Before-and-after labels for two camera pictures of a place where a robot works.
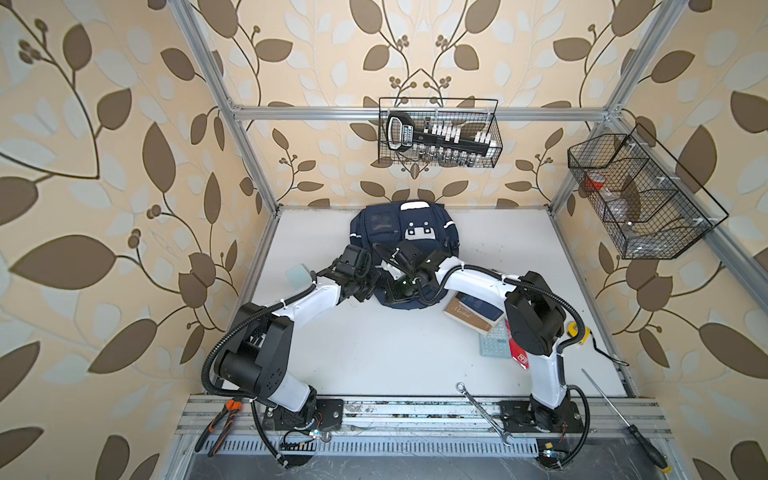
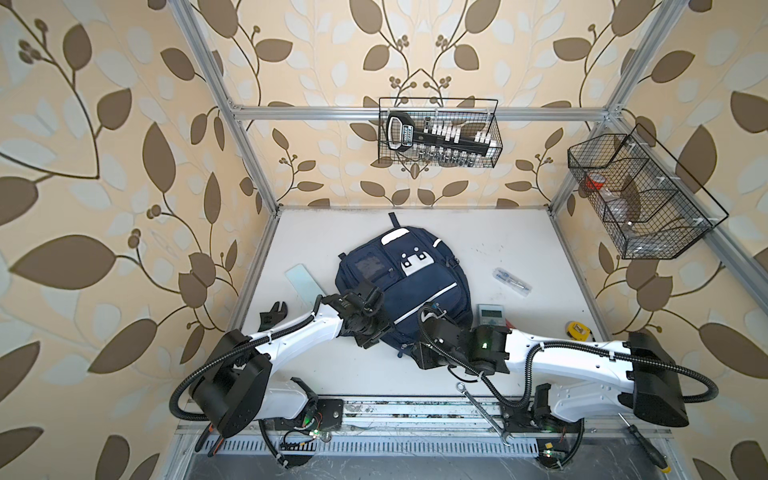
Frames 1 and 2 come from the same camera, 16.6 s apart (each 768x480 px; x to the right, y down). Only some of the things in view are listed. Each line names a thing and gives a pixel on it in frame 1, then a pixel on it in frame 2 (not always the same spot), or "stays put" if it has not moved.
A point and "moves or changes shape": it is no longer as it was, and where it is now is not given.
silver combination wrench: x=504 y=435 stays put
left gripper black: x=376 y=278 to x=385 y=328
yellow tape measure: x=572 y=330 stays put
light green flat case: x=298 y=276 stays put
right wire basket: x=648 y=206 stays put
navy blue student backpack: x=390 y=225 moves or changes shape
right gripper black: x=394 y=296 to x=421 y=357
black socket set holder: x=438 y=145 stays put
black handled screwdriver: x=655 y=456 stays put
